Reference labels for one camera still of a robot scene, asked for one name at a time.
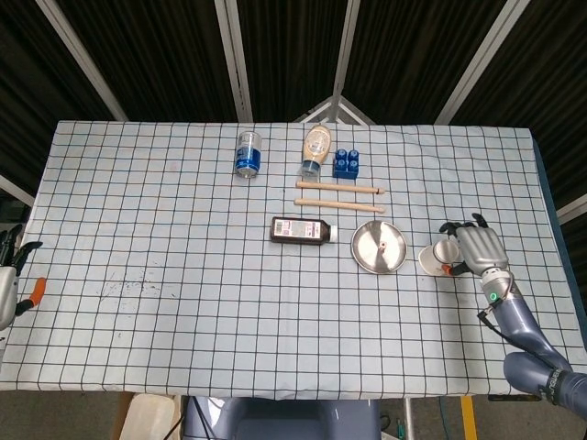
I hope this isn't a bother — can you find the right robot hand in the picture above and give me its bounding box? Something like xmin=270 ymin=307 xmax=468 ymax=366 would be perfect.
xmin=438 ymin=213 xmax=511 ymax=279

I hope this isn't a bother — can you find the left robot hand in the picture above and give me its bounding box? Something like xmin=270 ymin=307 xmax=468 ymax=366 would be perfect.
xmin=0 ymin=224 xmax=47 ymax=332

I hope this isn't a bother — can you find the white paper cup blue stripe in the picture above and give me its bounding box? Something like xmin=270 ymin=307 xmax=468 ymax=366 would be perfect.
xmin=417 ymin=238 xmax=462 ymax=278

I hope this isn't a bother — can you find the round steel plate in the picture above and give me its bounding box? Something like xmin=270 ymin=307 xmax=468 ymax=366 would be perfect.
xmin=350 ymin=220 xmax=409 ymax=275

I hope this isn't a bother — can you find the wooden drumstick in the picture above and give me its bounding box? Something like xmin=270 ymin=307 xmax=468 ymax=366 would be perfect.
xmin=295 ymin=181 xmax=386 ymax=195
xmin=293 ymin=197 xmax=387 ymax=215

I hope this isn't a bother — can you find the blue toy building block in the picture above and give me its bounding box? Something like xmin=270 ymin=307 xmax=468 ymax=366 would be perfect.
xmin=332 ymin=148 xmax=361 ymax=180

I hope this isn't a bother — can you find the light blue checked tablecloth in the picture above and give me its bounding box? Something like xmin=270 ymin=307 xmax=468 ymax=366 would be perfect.
xmin=0 ymin=119 xmax=579 ymax=400

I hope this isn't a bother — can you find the brown bottle white cap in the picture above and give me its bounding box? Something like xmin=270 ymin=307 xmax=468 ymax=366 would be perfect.
xmin=270 ymin=216 xmax=339 ymax=245

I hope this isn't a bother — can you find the metal table leg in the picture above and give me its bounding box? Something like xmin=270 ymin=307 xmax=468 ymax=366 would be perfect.
xmin=402 ymin=397 xmax=416 ymax=440

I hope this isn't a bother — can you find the mayonnaise squeeze bottle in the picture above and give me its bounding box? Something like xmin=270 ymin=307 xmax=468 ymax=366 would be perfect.
xmin=300 ymin=123 xmax=333 ymax=179

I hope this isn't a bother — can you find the white plastic container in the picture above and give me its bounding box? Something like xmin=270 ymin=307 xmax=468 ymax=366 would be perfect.
xmin=119 ymin=392 xmax=183 ymax=440

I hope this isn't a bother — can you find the blue soda can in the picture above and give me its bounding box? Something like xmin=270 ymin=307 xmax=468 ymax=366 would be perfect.
xmin=233 ymin=130 xmax=263 ymax=180

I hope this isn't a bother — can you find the grey-blue robot torso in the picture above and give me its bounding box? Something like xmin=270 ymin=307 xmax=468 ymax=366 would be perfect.
xmin=183 ymin=396 xmax=382 ymax=440

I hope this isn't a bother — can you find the dark pleated curtain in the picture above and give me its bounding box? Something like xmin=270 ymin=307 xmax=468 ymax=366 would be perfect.
xmin=0 ymin=0 xmax=587 ymax=239

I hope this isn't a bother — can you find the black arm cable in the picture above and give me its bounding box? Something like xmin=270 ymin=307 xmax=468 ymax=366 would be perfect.
xmin=476 ymin=307 xmax=574 ymax=373

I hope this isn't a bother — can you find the white metal frame post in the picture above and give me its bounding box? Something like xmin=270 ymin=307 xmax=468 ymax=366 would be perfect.
xmin=330 ymin=0 xmax=361 ymax=98
xmin=214 ymin=0 xmax=254 ymax=123
xmin=557 ymin=194 xmax=587 ymax=226
xmin=35 ymin=0 xmax=129 ymax=123
xmin=0 ymin=173 xmax=36 ymax=207
xmin=434 ymin=0 xmax=533 ymax=125

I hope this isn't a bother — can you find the white triangular frame brace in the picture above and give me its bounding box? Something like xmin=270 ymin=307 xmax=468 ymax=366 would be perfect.
xmin=293 ymin=94 xmax=377 ymax=125

